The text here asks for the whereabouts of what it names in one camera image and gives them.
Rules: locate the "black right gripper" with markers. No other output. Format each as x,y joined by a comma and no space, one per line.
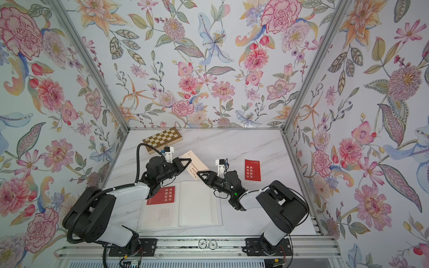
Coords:
213,177

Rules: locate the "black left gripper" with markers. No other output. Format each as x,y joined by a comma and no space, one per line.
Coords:
177,162

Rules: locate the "beige card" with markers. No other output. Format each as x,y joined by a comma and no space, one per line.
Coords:
195,166

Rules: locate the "white photo album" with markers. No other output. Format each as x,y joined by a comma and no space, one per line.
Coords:
195,206

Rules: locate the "red card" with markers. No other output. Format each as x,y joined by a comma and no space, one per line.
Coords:
166,195
252,170

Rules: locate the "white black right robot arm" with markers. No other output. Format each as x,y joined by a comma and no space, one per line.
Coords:
285,207

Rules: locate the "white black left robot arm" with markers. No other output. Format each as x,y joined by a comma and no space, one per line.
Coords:
94,218

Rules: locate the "wooden folding chess board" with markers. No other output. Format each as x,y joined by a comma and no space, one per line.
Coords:
165,138

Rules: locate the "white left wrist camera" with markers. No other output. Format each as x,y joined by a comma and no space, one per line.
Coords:
168,152

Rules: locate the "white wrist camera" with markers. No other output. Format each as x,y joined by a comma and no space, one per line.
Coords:
168,152
222,167

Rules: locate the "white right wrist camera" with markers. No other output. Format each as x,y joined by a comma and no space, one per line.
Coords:
222,167

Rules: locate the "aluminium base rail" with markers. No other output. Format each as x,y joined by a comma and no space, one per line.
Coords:
234,251

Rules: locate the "aluminium corner post left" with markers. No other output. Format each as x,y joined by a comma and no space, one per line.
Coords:
76,40

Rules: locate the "aluminium corner post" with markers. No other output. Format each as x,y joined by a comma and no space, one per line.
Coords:
76,40
338,15

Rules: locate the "aluminium corner post right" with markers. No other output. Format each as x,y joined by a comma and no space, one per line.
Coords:
338,15

